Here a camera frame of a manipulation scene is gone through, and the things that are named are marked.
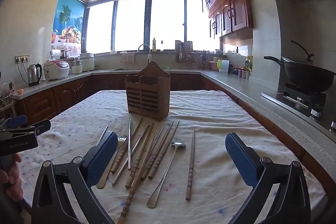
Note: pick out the knife and scissors holder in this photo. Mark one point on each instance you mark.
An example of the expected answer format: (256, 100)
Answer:
(204, 60)

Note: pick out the large white cooker pot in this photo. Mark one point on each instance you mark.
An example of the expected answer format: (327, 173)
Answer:
(88, 61)

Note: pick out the small orange object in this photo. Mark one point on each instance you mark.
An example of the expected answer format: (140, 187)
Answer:
(20, 91)

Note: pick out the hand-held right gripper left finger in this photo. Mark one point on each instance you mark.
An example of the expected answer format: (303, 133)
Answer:
(103, 158)

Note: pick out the wall socket strip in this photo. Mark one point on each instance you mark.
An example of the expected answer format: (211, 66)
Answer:
(23, 58)

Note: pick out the dish rack with utensils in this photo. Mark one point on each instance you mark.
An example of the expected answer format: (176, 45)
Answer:
(185, 54)

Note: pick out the yellow detergent bottle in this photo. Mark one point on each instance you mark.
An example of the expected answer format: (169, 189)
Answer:
(154, 45)

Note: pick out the pink plastic container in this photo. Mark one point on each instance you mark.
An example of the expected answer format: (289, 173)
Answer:
(213, 65)

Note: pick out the pink floral wall covering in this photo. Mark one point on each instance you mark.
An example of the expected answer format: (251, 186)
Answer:
(67, 47)

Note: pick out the person's left hand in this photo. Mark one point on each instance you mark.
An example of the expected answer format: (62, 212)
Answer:
(13, 187)

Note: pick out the metal fork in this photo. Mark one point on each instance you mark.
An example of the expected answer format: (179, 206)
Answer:
(101, 183)

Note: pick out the tropical beach wall poster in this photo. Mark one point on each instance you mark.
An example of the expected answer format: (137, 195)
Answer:
(69, 16)

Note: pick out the sink faucet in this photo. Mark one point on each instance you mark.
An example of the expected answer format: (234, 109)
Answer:
(147, 49)

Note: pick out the yellow cap oil bottle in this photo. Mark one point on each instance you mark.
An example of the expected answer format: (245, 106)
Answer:
(248, 62)

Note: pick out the metal spoon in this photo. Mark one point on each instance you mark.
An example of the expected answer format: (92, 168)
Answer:
(155, 195)

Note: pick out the wooden utensil holder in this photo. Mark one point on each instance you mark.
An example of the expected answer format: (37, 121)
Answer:
(147, 98)

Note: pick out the white and pink rice cooker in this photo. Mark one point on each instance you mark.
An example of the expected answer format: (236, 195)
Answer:
(56, 69)

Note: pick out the black gas stove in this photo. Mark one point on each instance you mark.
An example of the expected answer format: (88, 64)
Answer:
(302, 100)

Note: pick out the hanging dish towel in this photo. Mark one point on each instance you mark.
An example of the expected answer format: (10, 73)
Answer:
(127, 57)

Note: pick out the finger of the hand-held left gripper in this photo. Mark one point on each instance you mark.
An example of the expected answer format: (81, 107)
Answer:
(42, 126)
(17, 121)

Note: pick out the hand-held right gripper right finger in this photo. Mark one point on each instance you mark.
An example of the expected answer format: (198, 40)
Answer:
(241, 161)

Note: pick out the grey kitchen countertop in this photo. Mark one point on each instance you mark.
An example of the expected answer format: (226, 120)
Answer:
(236, 87)

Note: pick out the paper towel roll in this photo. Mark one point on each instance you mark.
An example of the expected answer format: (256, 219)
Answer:
(56, 54)

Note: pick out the row of condiment jars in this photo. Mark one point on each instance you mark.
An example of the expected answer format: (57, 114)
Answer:
(244, 74)

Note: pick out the white floral tablecloth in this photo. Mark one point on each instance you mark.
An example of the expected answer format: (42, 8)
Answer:
(215, 119)

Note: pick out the black wok with lid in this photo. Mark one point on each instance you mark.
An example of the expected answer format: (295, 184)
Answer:
(307, 74)

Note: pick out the kitchen window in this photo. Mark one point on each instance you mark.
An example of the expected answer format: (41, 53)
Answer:
(165, 22)

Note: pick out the small white kitchen appliance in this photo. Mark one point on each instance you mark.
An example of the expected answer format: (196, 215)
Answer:
(78, 66)

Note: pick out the metal chopstick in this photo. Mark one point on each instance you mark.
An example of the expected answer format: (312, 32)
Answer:
(159, 133)
(121, 171)
(129, 150)
(103, 134)

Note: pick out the steel electric kettle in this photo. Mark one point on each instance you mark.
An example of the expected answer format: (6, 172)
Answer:
(34, 74)

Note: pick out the white plastic container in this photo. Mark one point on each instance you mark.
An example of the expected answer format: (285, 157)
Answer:
(224, 67)

